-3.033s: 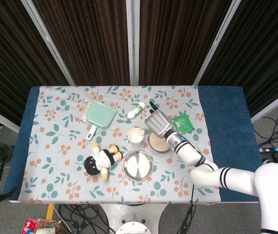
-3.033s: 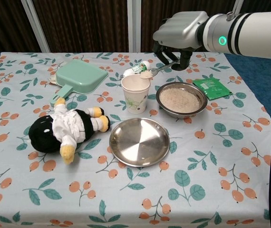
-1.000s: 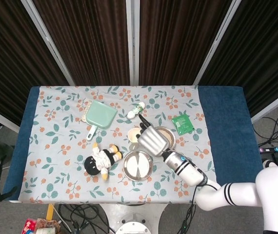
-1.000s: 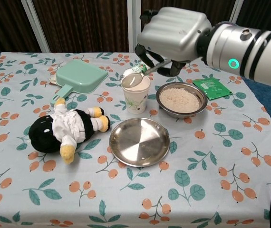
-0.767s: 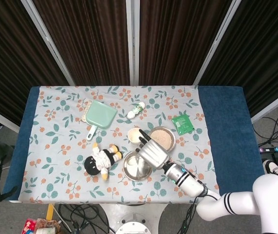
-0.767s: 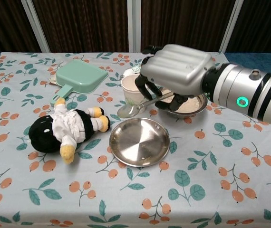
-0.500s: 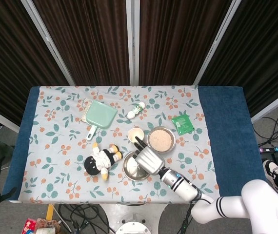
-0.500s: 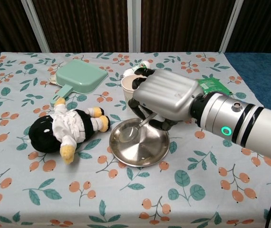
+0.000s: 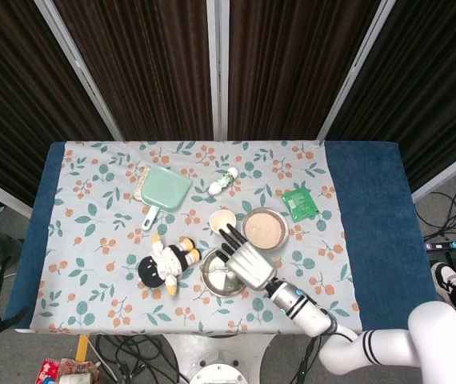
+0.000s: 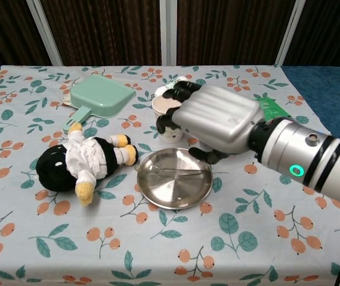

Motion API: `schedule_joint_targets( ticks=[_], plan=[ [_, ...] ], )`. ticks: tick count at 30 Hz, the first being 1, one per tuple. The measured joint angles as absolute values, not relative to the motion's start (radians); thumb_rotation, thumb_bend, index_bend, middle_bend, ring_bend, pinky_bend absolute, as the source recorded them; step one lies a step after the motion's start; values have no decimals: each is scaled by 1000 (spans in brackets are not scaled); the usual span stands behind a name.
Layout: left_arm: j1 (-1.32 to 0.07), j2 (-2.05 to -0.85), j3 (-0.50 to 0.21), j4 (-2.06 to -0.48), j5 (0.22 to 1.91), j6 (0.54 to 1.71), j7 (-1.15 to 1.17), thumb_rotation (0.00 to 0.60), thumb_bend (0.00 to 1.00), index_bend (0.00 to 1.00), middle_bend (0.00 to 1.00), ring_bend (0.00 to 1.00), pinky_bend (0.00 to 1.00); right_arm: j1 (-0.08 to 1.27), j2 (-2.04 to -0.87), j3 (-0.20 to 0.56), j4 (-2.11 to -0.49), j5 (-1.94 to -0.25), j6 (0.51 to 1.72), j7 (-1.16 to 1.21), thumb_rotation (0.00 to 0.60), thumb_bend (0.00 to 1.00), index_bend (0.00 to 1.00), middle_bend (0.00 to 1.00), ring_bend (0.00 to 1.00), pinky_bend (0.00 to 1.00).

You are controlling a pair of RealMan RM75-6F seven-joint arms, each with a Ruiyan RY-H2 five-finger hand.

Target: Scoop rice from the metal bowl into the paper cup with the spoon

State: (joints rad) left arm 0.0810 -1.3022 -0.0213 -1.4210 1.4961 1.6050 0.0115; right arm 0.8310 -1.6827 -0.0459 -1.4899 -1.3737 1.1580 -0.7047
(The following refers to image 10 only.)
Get small white green bottle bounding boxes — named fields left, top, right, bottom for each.
left=154, top=76, right=188, bottom=98

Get blue table cover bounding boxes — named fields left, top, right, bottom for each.
left=0, top=65, right=340, bottom=136

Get white paper cup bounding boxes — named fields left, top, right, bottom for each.
left=152, top=95, right=184, bottom=143

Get black white plush doll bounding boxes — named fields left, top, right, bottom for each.
left=35, top=122, right=140, bottom=207

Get beige floral snack packet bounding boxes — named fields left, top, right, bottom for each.
left=59, top=94, right=74, bottom=107

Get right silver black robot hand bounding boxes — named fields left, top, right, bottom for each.
left=155, top=80, right=265, bottom=165

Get mint green dustpan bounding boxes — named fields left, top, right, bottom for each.
left=62, top=74, right=137, bottom=134

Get green sachet packet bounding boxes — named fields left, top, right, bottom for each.
left=253, top=94, right=292, bottom=122

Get floral tablecloth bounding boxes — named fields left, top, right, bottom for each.
left=0, top=64, right=340, bottom=286

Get dark ribbed partition panel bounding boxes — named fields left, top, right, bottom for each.
left=169, top=0, right=304, bottom=67
left=274, top=0, right=340, bottom=69
left=0, top=0, right=63, bottom=70
left=28, top=0, right=171, bottom=67

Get steel plate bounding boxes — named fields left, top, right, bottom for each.
left=136, top=147, right=214, bottom=209

